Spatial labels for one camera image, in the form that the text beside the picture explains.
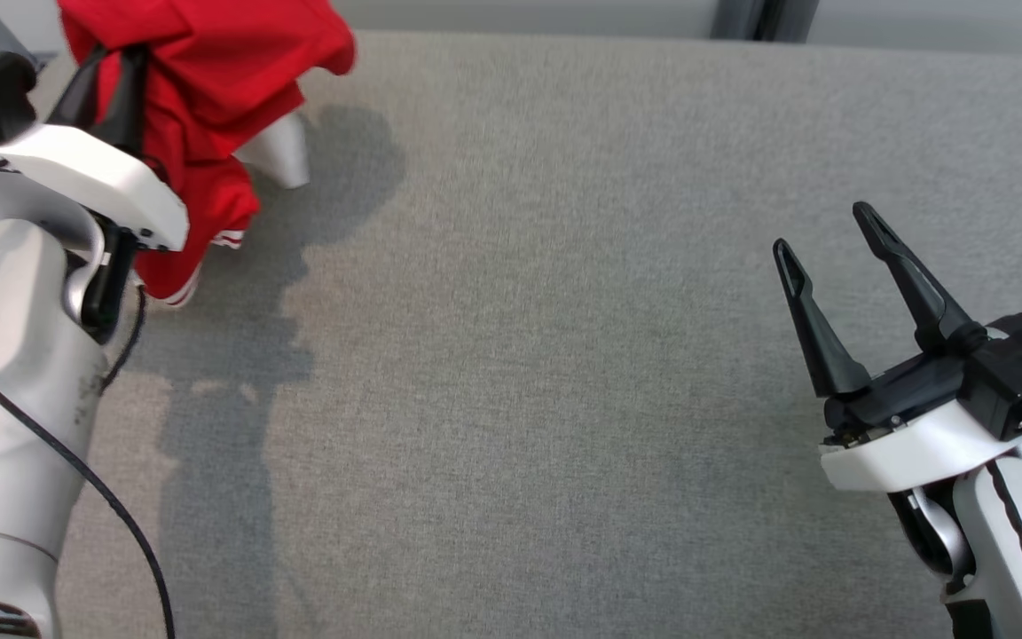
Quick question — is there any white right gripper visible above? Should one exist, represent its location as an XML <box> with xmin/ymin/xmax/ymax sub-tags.
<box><xmin>773</xmin><ymin>201</ymin><xmax>1022</xmax><ymax>494</ymax></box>

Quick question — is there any red shirt with white panel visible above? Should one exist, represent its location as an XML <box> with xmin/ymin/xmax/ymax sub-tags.
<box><xmin>57</xmin><ymin>0</ymin><xmax>357</xmax><ymax>310</ymax></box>

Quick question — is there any long black left arm cable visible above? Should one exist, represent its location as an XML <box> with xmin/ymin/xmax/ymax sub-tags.
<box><xmin>0</xmin><ymin>333</ymin><xmax>177</xmax><ymax>639</ymax></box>

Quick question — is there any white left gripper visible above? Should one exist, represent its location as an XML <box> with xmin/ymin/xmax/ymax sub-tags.
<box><xmin>0</xmin><ymin>44</ymin><xmax>189</xmax><ymax>252</ymax></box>

